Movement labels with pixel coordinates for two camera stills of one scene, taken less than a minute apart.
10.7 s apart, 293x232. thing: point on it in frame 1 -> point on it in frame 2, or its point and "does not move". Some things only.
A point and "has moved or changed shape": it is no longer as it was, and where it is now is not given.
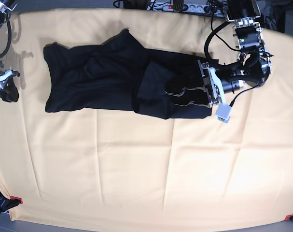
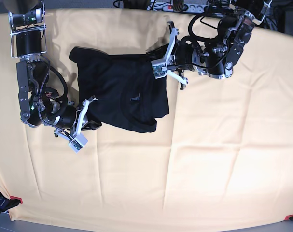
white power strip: x=191 y=7 does not move
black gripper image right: x=212 y=86 -> x=187 y=57
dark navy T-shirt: x=113 y=72 has moved or changed shape
